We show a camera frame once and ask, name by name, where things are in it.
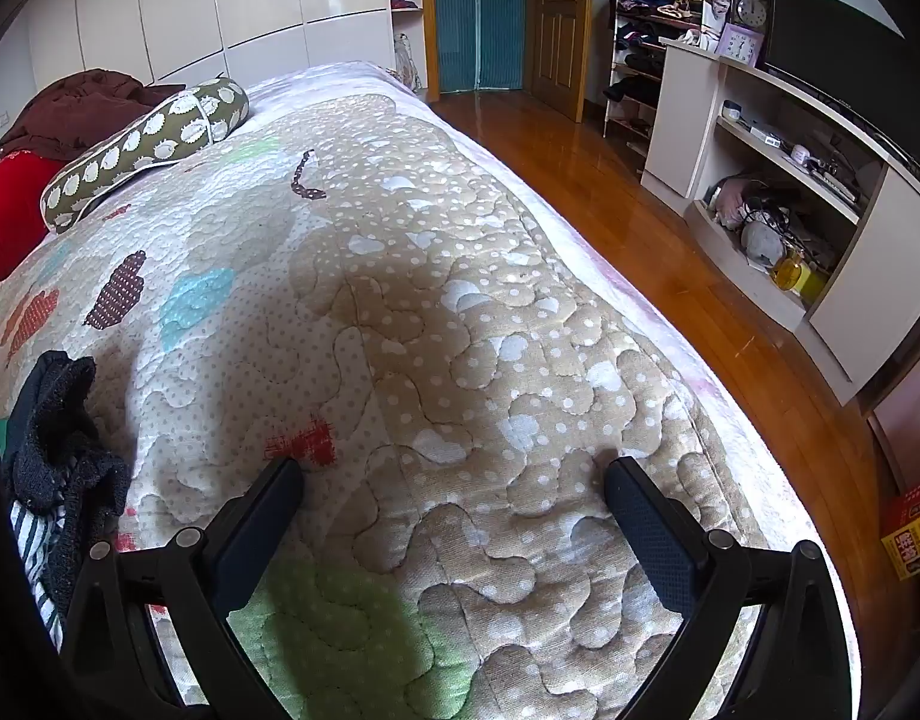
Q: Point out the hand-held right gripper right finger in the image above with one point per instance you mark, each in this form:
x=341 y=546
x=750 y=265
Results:
x=655 y=534

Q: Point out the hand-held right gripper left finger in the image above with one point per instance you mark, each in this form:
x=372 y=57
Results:
x=257 y=534

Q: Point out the navy pants with striped cuffs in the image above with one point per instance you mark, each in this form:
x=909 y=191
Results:
x=55 y=450

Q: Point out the red and yellow box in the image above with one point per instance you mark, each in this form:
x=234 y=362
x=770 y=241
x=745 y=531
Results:
x=913 y=532

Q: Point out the patchwork heart quilt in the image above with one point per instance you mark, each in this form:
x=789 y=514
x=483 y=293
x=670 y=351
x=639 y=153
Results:
x=430 y=315

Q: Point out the yellow bottle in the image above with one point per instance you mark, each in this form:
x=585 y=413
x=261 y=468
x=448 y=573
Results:
x=793 y=277

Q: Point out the pink soft bag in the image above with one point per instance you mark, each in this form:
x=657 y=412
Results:
x=730 y=199

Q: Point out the red bolster pillow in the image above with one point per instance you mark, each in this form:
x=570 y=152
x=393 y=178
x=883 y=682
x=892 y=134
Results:
x=10 y=217

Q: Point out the white television cabinet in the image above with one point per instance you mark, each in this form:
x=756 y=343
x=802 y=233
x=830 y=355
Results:
x=677 y=127

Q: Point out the olive dotted pillow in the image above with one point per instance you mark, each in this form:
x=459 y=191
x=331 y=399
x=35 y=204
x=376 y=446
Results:
x=145 y=142

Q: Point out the brown blanket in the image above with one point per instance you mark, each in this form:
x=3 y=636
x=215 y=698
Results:
x=78 y=109

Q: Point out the shoe rack with clothes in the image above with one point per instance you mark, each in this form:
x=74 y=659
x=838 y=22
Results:
x=640 y=37

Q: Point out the purple square clock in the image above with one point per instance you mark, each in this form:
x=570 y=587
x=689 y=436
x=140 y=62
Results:
x=739 y=43

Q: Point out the black television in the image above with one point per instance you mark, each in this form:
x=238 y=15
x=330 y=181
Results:
x=827 y=45

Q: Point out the wooden door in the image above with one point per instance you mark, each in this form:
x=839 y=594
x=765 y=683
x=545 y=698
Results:
x=557 y=22

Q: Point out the ornate dark table clock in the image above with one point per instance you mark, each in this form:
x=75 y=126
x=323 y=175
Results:
x=751 y=7

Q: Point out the teal door curtain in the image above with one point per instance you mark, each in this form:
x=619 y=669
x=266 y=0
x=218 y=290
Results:
x=475 y=15

